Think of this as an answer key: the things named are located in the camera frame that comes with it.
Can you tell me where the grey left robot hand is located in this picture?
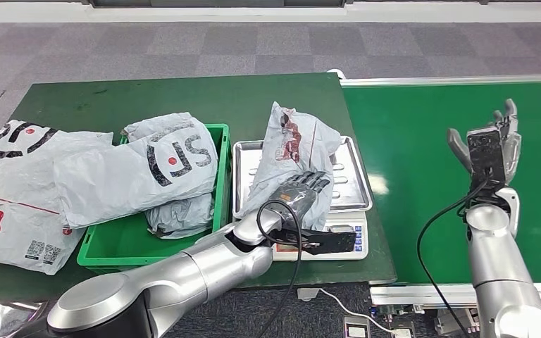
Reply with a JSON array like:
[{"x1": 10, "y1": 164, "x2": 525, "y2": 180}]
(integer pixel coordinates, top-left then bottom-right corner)
[{"x1": 270, "y1": 170, "x2": 332, "y2": 225}]

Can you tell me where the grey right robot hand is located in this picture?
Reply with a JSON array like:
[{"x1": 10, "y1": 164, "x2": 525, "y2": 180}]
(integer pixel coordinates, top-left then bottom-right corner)
[{"x1": 446, "y1": 98, "x2": 523, "y2": 185}]

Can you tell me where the grey parcel bag red print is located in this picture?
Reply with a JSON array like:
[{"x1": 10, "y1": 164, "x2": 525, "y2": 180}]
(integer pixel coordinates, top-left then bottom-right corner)
[{"x1": 240, "y1": 101, "x2": 342, "y2": 232}]

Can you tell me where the small grey parcel bag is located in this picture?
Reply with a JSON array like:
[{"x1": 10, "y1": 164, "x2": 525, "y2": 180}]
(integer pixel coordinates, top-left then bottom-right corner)
[{"x1": 122, "y1": 111, "x2": 216, "y2": 239}]

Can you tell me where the grey parcel bag black print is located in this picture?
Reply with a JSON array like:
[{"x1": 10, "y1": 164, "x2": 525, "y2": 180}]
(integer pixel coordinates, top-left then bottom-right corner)
[{"x1": 51, "y1": 122, "x2": 219, "y2": 230}]

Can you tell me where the green conveyor belt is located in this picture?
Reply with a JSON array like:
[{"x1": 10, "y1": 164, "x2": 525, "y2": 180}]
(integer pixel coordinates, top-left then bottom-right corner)
[{"x1": 340, "y1": 73, "x2": 541, "y2": 327}]

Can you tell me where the steel weighing tray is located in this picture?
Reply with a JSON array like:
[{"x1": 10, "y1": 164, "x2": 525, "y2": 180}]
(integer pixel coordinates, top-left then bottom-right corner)
[{"x1": 232, "y1": 136, "x2": 373, "y2": 220}]

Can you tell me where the white electronic scale base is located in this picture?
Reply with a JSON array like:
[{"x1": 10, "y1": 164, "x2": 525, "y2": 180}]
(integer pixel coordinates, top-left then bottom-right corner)
[{"x1": 270, "y1": 211, "x2": 369, "y2": 262}]

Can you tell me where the small green circuit board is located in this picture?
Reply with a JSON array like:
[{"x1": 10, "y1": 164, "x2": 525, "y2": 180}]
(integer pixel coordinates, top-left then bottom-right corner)
[{"x1": 371, "y1": 305, "x2": 423, "y2": 327}]

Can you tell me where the green plastic crate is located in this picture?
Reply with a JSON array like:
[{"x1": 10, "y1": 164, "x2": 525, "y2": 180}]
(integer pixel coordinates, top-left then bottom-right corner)
[{"x1": 75, "y1": 123, "x2": 232, "y2": 275}]

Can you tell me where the large flat grey mailer bag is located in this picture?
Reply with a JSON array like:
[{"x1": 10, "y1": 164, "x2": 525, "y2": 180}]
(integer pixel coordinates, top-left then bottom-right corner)
[{"x1": 0, "y1": 120, "x2": 115, "y2": 276}]

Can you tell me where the shiny chrome round base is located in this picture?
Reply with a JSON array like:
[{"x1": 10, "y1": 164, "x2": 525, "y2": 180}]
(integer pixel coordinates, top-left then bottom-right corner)
[{"x1": 0, "y1": 302, "x2": 50, "y2": 338}]

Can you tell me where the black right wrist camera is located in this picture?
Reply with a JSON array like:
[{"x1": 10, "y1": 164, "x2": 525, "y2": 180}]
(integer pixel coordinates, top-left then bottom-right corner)
[{"x1": 466, "y1": 127, "x2": 508, "y2": 187}]

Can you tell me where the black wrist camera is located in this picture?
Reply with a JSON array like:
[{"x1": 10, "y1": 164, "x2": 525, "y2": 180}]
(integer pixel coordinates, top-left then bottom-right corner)
[
  {"x1": 466, "y1": 127, "x2": 508, "y2": 187},
  {"x1": 282, "y1": 228, "x2": 359, "y2": 256}
]

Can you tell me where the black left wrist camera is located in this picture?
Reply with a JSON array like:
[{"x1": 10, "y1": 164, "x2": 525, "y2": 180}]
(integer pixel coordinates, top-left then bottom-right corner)
[{"x1": 282, "y1": 228, "x2": 359, "y2": 256}]

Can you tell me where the black left camera cable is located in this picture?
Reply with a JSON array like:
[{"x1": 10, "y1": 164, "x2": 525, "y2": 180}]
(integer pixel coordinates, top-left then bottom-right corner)
[{"x1": 256, "y1": 199, "x2": 304, "y2": 338}]

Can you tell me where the black camera cable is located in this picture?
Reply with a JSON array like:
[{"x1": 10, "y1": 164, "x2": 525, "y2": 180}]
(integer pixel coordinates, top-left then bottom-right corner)
[
  {"x1": 256, "y1": 199, "x2": 304, "y2": 338},
  {"x1": 416, "y1": 179, "x2": 491, "y2": 338}
]

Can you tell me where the thin white floor cable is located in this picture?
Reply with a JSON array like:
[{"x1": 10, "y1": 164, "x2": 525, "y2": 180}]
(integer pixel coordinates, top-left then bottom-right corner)
[{"x1": 319, "y1": 289, "x2": 411, "y2": 338}]

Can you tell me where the black right camera cable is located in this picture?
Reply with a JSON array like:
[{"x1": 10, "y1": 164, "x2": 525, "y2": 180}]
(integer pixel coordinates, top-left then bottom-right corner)
[{"x1": 416, "y1": 179, "x2": 491, "y2": 338}]

